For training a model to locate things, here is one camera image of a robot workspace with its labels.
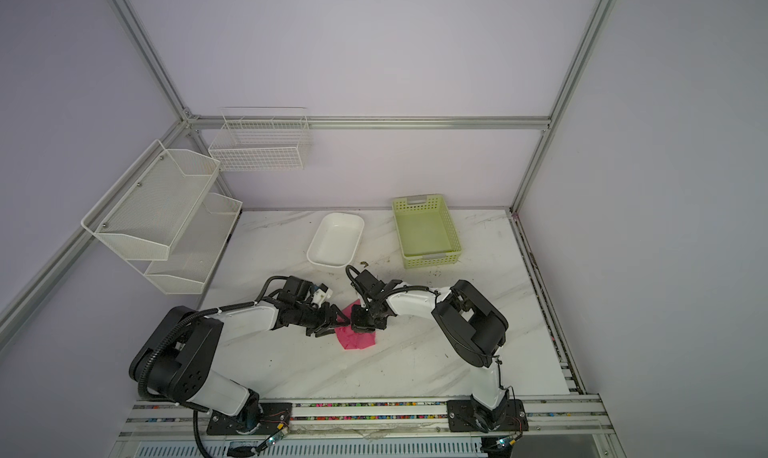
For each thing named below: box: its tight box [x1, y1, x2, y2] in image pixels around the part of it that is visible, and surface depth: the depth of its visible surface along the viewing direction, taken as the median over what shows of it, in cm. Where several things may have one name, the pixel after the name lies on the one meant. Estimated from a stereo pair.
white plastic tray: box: [307, 213, 365, 268], surface depth 110 cm
